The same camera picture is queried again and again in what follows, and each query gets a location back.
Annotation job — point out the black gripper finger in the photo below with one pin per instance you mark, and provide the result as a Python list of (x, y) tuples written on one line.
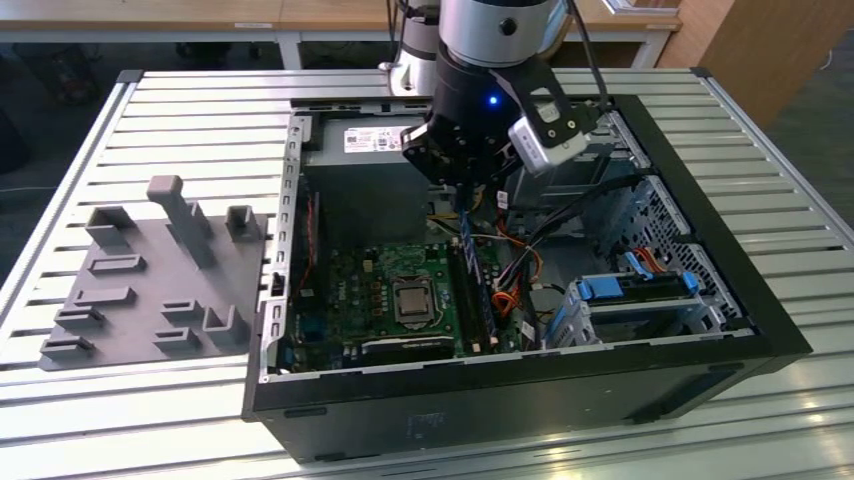
[(504, 165), (423, 150)]

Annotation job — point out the RAM stick with blue label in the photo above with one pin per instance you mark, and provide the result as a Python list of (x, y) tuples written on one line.
[(475, 260)]

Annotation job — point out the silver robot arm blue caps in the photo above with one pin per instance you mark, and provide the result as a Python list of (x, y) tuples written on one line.
[(494, 30)]

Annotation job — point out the dark installed RAM stick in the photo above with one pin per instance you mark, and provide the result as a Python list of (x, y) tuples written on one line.
[(461, 300)]

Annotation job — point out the grey power supply white label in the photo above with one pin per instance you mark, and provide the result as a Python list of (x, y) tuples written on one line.
[(347, 155)]

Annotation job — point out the blue carrier with black disk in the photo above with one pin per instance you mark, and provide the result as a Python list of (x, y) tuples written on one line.
[(601, 289)]

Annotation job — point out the silver CPU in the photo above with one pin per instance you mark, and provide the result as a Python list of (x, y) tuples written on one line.
[(414, 301)]

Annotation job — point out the green motherboard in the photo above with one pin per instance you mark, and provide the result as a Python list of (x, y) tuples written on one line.
[(354, 300)]

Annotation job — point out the CPU socket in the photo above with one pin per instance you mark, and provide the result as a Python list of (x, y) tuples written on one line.
[(414, 323)]

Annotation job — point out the metal disk bay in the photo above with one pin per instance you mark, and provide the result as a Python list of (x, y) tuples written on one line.
[(641, 320)]

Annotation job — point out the black graphics card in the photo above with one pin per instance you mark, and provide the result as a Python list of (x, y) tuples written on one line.
[(407, 347)]

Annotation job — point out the wooden cabinet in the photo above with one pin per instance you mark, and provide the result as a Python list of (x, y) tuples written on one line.
[(768, 45)]

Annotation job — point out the grey plastic parts rack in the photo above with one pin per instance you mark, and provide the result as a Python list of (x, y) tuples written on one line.
[(154, 280)]

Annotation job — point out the black open PC case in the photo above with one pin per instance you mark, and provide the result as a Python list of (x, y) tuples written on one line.
[(467, 415)]

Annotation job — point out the black camera bracket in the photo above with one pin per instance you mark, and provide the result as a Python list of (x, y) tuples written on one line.
[(534, 80)]

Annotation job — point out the wooden desk white frame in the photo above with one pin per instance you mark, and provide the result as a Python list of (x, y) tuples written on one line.
[(201, 15)]

